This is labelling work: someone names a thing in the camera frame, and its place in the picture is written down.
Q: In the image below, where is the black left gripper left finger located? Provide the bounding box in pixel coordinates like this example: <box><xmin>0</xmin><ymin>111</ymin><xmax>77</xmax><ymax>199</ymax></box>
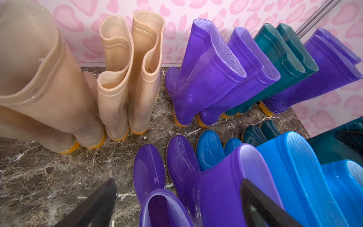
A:
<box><xmin>56</xmin><ymin>178</ymin><xmax>117</xmax><ymax>227</ymax></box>

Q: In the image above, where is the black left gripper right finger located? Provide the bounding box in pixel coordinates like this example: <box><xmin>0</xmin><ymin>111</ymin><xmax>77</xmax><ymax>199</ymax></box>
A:
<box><xmin>240</xmin><ymin>179</ymin><xmax>302</xmax><ymax>227</ymax></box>

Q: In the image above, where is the blue rain boot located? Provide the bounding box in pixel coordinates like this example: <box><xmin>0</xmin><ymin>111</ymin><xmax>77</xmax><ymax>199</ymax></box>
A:
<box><xmin>223</xmin><ymin>137</ymin><xmax>363</xmax><ymax>227</ymax></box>
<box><xmin>196</xmin><ymin>131</ymin><xmax>348</xmax><ymax>227</ymax></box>

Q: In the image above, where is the dark green rain boot front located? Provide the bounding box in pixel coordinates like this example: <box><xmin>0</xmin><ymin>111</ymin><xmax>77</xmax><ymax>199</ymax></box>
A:
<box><xmin>233</xmin><ymin>23</ymin><xmax>319</xmax><ymax>115</ymax></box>

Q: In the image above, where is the right aluminium corner post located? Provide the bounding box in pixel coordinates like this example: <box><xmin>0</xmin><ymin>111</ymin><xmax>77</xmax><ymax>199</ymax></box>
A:
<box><xmin>296</xmin><ymin>0</ymin><xmax>342</xmax><ymax>40</ymax></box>

